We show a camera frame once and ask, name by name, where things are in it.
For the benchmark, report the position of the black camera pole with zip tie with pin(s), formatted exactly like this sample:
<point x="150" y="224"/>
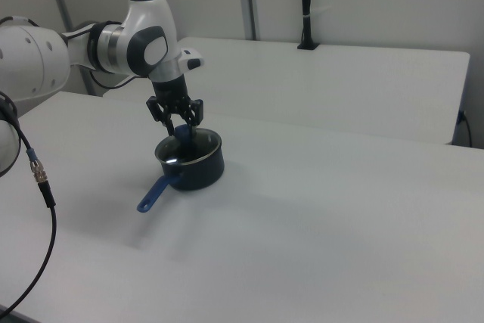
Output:
<point x="305" y="1"/>

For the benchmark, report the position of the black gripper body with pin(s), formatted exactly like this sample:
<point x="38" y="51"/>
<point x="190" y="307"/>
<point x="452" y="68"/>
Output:
<point x="170" y="90"/>

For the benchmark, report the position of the glass lid with blue knob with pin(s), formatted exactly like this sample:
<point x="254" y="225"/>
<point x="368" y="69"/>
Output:
<point x="182" y="133"/>

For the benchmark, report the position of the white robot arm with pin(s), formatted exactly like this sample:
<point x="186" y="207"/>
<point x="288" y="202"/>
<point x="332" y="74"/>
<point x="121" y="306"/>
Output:
<point x="34" y="58"/>

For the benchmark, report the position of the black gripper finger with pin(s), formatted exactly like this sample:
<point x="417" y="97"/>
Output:
<point x="194" y="111"/>
<point x="160" y="111"/>

